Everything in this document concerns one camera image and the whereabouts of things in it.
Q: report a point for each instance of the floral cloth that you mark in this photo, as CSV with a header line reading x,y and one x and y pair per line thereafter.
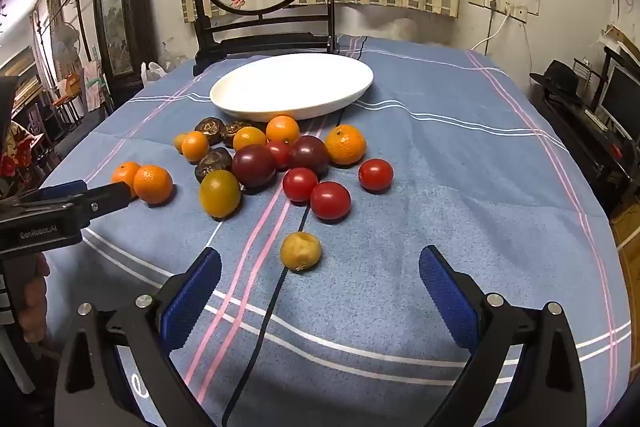
x,y
15,152

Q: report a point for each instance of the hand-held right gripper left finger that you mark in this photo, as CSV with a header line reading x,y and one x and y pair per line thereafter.
x,y
192,297

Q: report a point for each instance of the computer monitor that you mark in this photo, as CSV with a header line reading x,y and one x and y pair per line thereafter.
x,y
622,99

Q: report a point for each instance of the small yellow fruit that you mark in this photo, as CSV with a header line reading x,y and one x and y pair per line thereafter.
x,y
300,251

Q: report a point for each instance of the dark wooden framed painting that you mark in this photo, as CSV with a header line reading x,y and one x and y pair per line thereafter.
x,y
112,7

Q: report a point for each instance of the black desk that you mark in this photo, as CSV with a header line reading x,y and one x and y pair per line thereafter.
x,y
585,137

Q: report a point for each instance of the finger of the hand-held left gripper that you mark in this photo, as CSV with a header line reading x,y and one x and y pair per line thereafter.
x,y
62,192
107,199

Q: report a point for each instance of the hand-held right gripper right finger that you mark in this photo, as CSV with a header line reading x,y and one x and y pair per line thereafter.
x,y
447,292

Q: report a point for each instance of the white plastic bag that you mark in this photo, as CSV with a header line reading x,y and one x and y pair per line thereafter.
x,y
152,73

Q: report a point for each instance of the person's left hand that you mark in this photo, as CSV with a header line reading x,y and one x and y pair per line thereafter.
x,y
36,302

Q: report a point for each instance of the wrinkled brown fruit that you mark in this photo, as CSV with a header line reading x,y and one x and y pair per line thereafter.
x,y
210,162
209,129
231,132

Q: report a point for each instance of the white standing fan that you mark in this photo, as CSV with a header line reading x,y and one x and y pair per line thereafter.
x,y
67,39

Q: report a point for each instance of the dark red plum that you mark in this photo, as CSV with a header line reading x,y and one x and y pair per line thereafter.
x,y
253,166
310,155

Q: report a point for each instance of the yellow-green citrus fruit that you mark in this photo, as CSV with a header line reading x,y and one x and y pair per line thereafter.
x,y
220,193

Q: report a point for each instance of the red cherry tomato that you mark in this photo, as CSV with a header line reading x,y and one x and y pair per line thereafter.
x,y
300,184
330,200
278,154
375,175

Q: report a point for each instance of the white oval plate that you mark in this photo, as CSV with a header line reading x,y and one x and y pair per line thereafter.
x,y
290,84

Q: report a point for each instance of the blue striped tablecloth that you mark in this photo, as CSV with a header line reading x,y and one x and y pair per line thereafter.
x,y
450,207

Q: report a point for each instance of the bumpy orange mandarin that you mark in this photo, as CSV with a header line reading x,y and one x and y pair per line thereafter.
x,y
345,144

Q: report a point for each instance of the black hat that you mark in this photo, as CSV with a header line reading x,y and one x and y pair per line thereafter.
x,y
557,77

